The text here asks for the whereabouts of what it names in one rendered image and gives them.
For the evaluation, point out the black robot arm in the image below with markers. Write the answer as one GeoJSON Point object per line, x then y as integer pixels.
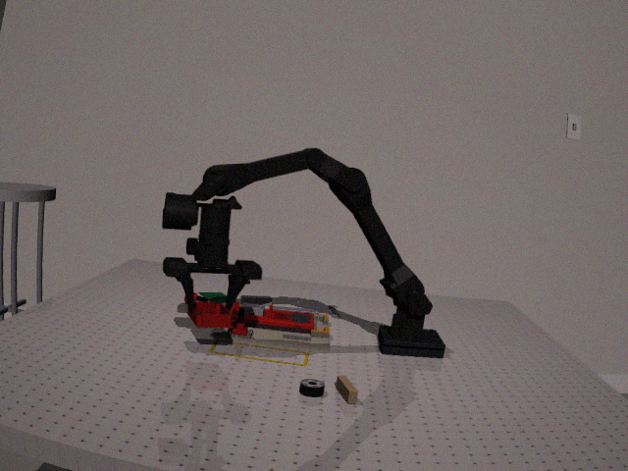
{"type": "Point", "coordinates": [348, 184]}

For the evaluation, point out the black rubber tyre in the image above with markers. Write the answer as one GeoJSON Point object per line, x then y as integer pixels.
{"type": "Point", "coordinates": [310, 387]}

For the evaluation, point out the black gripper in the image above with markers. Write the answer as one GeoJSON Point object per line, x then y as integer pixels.
{"type": "Point", "coordinates": [213, 253]}

